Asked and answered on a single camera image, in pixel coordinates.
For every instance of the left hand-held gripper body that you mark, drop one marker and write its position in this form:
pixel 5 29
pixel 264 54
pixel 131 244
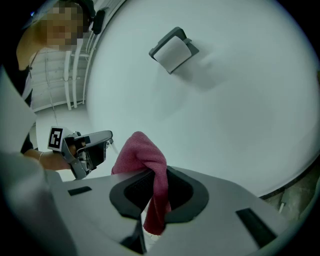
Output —
pixel 95 140

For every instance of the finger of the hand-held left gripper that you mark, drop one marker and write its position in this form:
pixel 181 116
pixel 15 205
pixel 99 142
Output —
pixel 113 147

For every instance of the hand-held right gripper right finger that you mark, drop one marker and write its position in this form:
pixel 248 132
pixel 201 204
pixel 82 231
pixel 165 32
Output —
pixel 220 225

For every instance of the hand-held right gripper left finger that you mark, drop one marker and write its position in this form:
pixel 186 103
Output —
pixel 95 212

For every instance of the pink cloth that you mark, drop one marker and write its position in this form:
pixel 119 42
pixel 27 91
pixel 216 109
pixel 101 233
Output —
pixel 145 155

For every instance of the person's left forearm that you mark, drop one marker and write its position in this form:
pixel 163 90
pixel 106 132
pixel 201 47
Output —
pixel 53 161

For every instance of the full toilet paper roll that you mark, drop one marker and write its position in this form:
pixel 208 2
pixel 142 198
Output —
pixel 172 52

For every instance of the black toilet paper holder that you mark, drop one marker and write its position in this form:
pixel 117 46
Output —
pixel 185 42

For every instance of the person's left hand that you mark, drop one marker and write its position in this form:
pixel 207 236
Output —
pixel 75 148

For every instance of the person's black and white shirt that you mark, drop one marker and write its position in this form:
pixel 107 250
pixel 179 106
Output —
pixel 15 82

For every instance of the person's head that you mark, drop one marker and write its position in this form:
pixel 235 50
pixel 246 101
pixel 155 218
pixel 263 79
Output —
pixel 62 27

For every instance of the black head-worn camera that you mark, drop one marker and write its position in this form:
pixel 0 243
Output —
pixel 98 22

